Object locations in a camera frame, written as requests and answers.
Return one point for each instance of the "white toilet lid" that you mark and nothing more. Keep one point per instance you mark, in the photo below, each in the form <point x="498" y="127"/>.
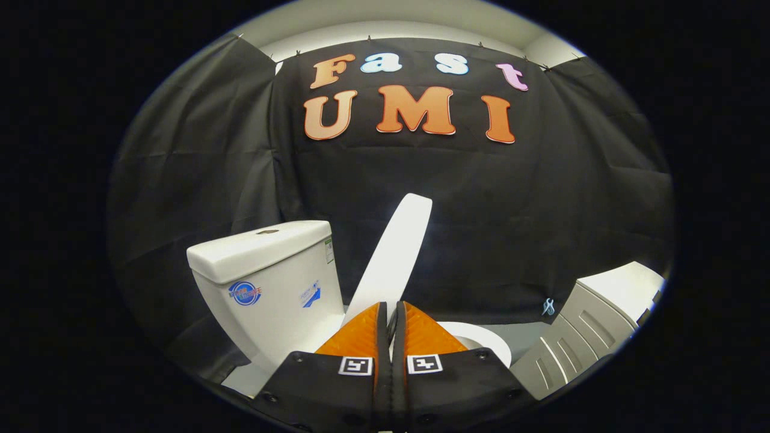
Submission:
<point x="394" y="252"/>

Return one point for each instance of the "white cabinet with drawers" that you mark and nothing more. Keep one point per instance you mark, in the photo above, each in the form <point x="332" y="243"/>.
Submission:
<point x="589" y="325"/>

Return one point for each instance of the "white toilet tank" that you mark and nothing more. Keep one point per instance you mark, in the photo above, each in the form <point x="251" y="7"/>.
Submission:
<point x="271" y="282"/>

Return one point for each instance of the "small blue clip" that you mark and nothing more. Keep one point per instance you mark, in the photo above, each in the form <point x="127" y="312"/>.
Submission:
<point x="548" y="307"/>

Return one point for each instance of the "white toilet bowl with seat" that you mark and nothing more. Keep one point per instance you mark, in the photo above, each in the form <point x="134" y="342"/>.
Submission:
<point x="484" y="338"/>

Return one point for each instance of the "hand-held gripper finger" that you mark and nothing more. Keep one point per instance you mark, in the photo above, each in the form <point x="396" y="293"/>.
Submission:
<point x="384" y="373"/>
<point x="398" y="373"/>

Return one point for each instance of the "black backdrop cloth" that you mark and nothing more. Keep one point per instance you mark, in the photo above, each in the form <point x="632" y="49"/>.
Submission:
<point x="481" y="210"/>

